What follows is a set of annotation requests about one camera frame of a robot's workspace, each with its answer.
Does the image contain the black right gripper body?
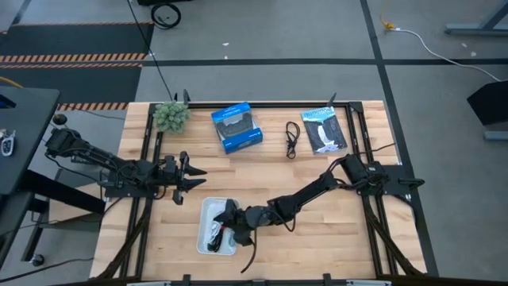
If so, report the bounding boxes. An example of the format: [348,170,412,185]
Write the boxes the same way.
[233,204,275,247]

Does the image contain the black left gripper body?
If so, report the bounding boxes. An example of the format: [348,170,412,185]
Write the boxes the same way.
[164,150,191,206]

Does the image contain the black cable with red tie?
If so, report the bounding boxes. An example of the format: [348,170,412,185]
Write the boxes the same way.
[206,224,258,274]

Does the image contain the white plastic tray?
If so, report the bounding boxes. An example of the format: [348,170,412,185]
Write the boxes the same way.
[195,196,241,257]

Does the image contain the green artificial plant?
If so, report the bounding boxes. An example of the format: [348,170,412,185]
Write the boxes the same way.
[152,101,191,134]

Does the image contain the blue game controller box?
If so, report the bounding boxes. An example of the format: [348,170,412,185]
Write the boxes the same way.
[210,101,264,155]

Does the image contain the Yellowstone picture book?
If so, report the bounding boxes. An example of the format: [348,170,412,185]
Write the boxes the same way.
[300,105,348,155]

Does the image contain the black desk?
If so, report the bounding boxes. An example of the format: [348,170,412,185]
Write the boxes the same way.
[0,86,106,275]

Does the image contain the black hazard-striped floor mat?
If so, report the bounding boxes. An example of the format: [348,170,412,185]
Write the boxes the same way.
[0,21,155,112]

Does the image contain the white key fob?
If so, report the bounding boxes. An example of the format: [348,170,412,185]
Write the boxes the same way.
[0,129,17,157]

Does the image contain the grey table foot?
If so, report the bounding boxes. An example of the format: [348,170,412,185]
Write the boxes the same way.
[483,129,508,142]

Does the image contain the black box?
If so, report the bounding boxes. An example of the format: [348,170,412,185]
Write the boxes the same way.
[466,80,508,127]

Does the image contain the grey table leg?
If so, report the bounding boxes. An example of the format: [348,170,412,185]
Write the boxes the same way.
[444,0,508,37]

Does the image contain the thin black cable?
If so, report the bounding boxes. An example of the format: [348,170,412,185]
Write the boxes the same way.
[284,121,302,160]

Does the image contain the black aluminium table frame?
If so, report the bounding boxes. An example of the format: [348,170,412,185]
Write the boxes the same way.
[94,89,440,286]

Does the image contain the long black floor cable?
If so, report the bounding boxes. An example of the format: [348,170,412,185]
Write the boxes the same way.
[125,0,178,102]

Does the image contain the black coiled floor cable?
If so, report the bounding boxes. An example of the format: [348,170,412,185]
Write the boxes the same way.
[150,2,183,30]

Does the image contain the yellow floor cable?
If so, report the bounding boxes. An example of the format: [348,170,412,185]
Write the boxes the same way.
[380,0,396,31]

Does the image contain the white floor cable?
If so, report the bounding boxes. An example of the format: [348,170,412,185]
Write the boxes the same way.
[391,26,502,83]

